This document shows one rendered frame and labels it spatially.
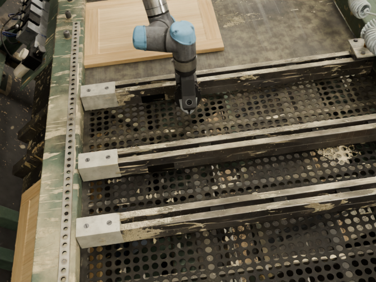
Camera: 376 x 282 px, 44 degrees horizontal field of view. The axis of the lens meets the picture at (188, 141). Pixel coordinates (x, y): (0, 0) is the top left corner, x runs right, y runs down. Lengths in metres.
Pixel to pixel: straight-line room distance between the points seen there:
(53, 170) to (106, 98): 0.34
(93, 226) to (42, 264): 0.17
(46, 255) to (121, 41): 0.98
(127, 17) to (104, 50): 0.23
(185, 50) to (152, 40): 0.10
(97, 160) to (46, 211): 0.22
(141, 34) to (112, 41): 0.57
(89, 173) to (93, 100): 0.32
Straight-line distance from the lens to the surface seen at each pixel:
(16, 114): 2.87
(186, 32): 1.39
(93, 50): 1.97
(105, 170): 1.49
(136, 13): 2.13
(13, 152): 2.70
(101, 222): 1.35
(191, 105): 1.48
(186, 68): 1.47
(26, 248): 2.02
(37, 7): 2.24
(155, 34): 1.43
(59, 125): 1.66
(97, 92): 1.70
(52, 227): 1.42
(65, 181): 1.49
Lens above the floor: 1.88
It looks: 27 degrees down
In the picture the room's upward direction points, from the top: 55 degrees clockwise
